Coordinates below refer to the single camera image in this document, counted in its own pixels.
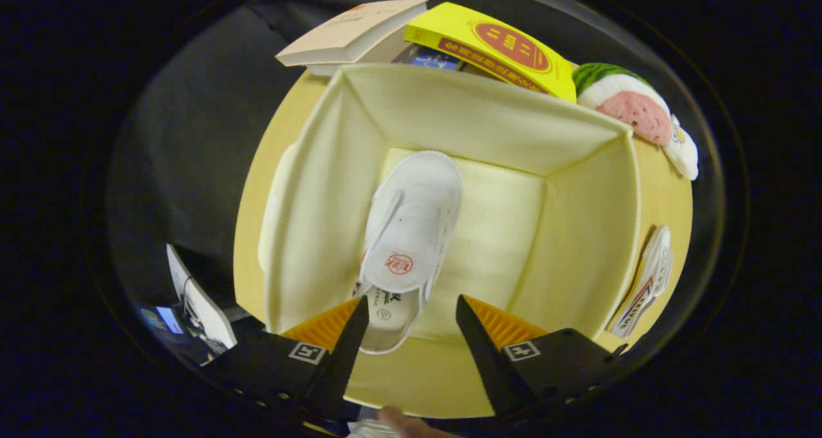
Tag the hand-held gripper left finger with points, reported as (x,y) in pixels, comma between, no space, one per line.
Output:
(343,361)

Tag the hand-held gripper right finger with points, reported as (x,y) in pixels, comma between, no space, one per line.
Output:
(488,361)

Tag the white canvas shoe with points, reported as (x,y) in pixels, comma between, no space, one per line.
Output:
(652,277)
(411,219)

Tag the cream fabric storage box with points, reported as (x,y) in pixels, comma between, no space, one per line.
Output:
(501,117)

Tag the white board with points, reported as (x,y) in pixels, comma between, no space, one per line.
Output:
(205,309)

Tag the small white plush toy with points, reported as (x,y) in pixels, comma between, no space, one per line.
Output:
(682,152)

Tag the watermelon slice plush toy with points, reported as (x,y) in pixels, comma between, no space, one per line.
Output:
(632,107)

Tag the blue cover book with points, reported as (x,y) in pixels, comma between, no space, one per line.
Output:
(430,59)

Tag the yellow book with red circle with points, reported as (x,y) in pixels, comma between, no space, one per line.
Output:
(501,46)

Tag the beige paperback book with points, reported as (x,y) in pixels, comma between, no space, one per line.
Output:
(353,30)

